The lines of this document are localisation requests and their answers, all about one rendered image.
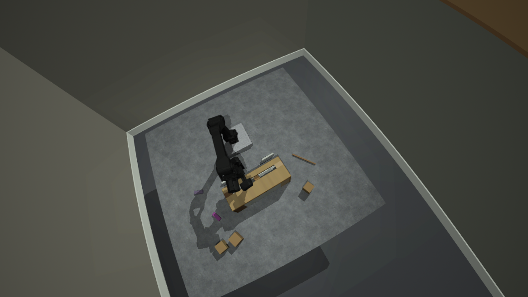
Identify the small magenta block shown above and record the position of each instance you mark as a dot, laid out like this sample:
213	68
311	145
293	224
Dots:
216	216

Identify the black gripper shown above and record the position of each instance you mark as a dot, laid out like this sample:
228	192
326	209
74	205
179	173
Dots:
247	183

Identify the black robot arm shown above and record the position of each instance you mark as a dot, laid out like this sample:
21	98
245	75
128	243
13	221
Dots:
225	168

